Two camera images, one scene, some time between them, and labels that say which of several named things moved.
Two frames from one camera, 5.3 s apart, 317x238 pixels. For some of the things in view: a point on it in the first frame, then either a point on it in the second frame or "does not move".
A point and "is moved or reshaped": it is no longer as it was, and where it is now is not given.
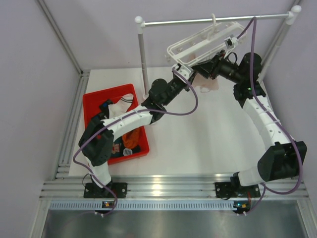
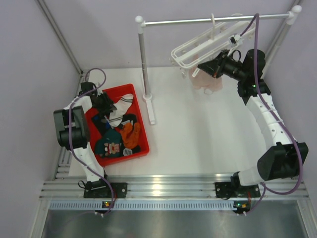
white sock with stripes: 120,106 does not move
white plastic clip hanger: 205,43 is moved or reshaped
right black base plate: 235,190 does not move
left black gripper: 187,85 -> 108,105
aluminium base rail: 169,186 does not move
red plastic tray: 111,102 does not move
